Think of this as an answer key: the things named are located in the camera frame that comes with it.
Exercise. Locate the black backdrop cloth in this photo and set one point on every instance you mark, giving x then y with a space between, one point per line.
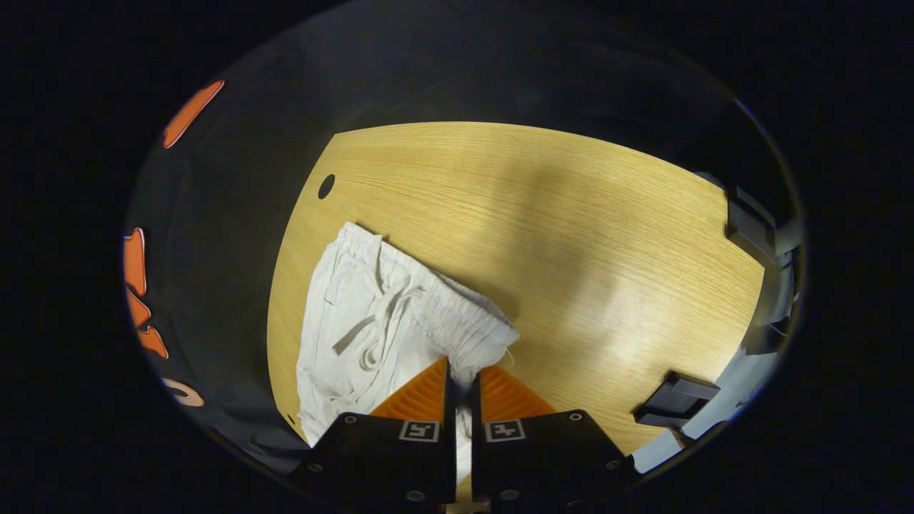
235 250

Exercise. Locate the white jeans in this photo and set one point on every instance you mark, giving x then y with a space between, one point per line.
357 307

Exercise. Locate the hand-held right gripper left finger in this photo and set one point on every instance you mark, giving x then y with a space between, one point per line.
450 442

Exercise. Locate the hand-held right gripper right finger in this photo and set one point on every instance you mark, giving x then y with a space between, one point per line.
476 457

